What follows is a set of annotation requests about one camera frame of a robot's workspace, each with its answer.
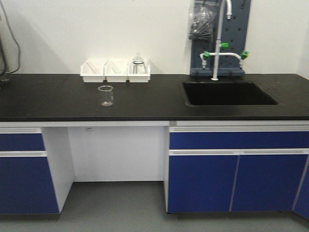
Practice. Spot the blue cabinet door right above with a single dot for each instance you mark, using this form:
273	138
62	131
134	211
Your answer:
267	182

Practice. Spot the white plastic tray left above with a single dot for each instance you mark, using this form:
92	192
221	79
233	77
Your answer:
92	70

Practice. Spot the white plastic tray middle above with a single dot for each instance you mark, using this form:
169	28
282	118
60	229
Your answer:
115	70

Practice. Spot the white lab faucet green knobs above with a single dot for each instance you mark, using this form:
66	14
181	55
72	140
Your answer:
218	44

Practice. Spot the clear glass beaker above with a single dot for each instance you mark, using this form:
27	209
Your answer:
106	95

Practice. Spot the blue cabinet door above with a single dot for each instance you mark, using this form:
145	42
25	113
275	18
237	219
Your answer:
201	183
267	182
26	186

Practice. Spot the blue drawer front right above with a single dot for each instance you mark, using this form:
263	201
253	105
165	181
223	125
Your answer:
239	140

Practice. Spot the blue cabinet door left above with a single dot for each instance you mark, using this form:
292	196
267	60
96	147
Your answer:
26	186

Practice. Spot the white plastic tray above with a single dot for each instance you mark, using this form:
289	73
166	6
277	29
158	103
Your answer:
92	70
115	70
139	78

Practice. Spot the grey pegboard drying rack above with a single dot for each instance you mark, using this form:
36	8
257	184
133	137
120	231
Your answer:
234	34

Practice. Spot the bag of black pegs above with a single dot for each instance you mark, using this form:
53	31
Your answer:
202	19

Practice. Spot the blue drawer front left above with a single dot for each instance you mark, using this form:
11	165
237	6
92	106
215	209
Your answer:
21	142

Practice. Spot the blue cabinet door middle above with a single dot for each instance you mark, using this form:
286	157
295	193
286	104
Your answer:
201	183

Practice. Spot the clear glass flask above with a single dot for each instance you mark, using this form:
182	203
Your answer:
139	66

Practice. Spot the blue drawer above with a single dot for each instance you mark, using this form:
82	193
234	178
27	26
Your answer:
21	142
239	140

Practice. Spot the white plastic tray right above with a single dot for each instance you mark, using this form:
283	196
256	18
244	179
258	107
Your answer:
139	78

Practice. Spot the black lab sink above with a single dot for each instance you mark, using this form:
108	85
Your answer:
207	94

